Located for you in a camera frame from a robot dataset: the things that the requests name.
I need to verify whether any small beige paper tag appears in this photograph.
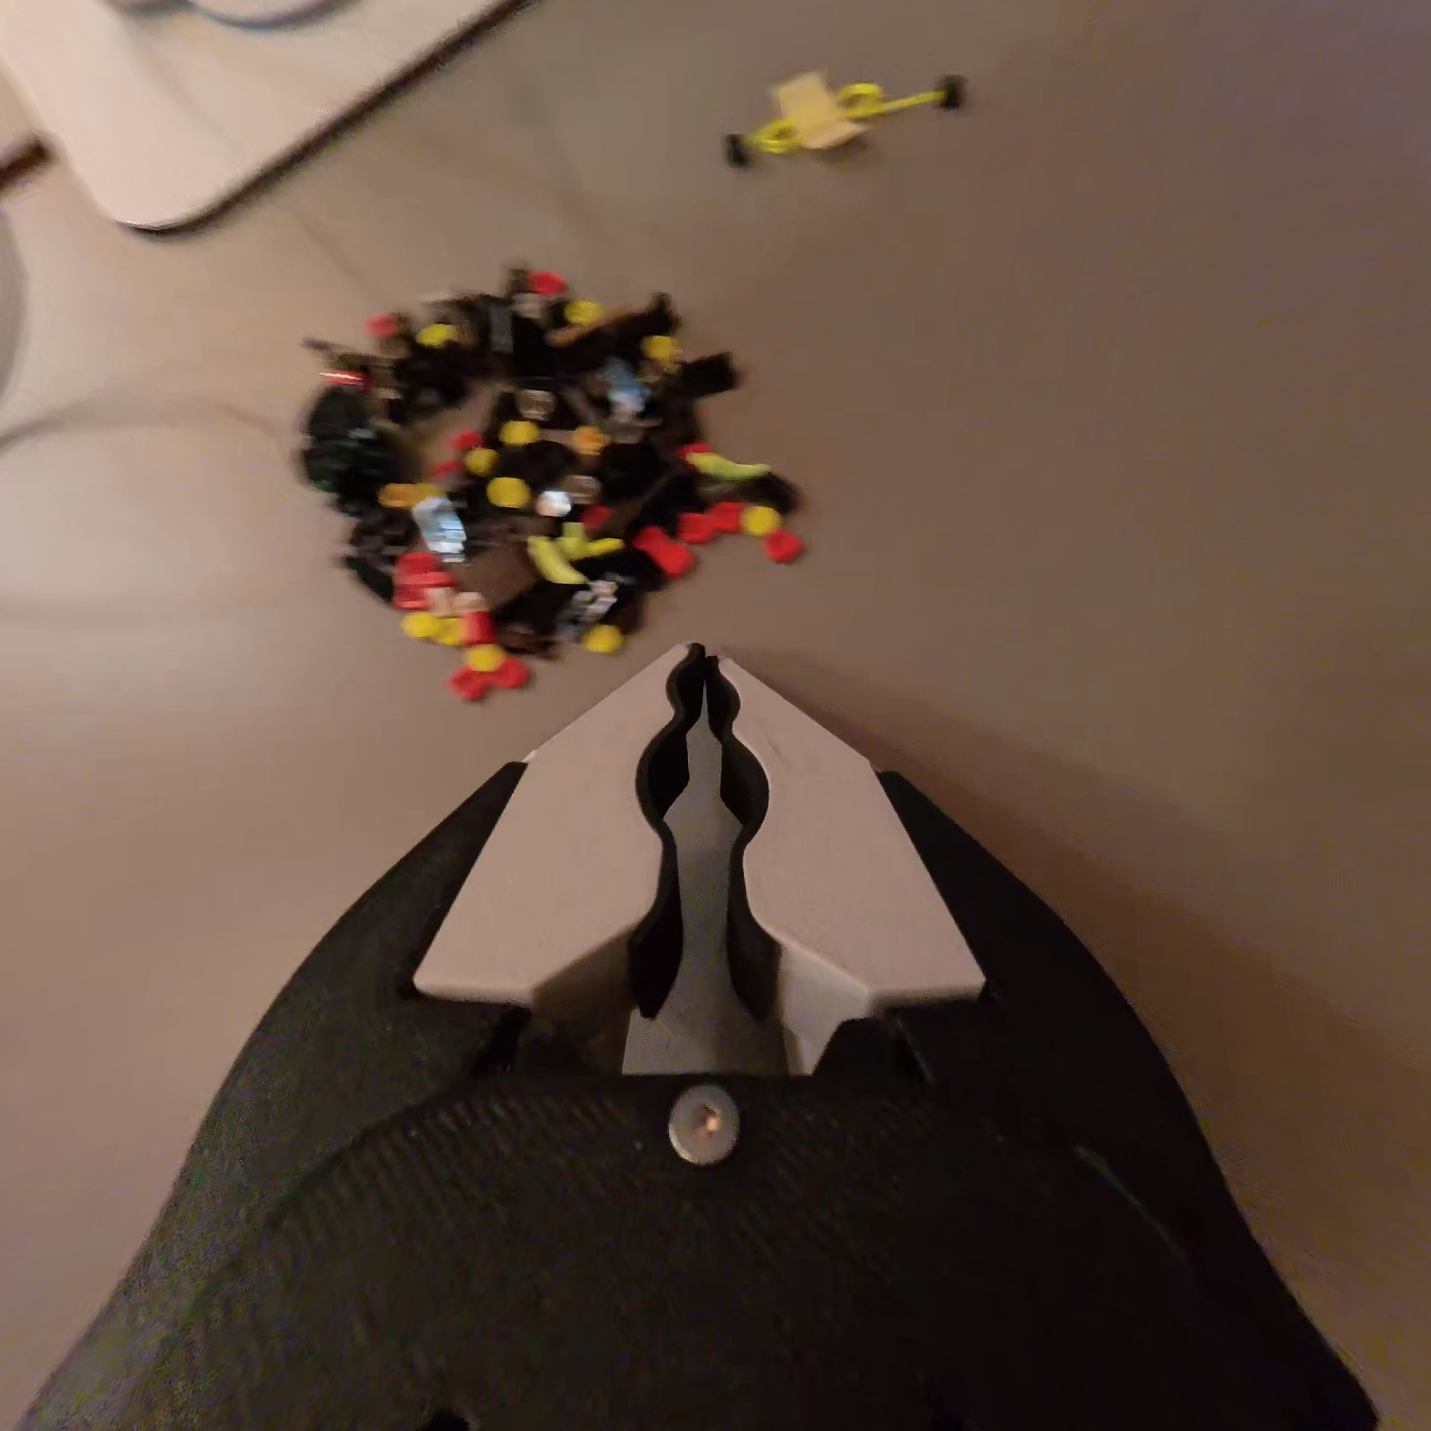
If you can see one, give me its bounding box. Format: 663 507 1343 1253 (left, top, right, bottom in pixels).
775 71 871 154

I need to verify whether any neon yellow lego axle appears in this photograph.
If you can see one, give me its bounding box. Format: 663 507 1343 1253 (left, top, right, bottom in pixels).
724 71 966 172

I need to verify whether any pile of lego pieces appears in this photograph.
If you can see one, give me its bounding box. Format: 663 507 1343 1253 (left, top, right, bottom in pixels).
293 265 809 703

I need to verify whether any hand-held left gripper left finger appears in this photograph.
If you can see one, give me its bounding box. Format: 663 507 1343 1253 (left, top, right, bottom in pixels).
414 642 709 1076

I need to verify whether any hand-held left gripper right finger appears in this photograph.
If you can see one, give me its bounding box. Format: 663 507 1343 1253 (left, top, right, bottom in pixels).
707 657 988 1076

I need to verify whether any white paper sheet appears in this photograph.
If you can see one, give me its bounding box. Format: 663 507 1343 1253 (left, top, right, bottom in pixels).
0 0 530 233

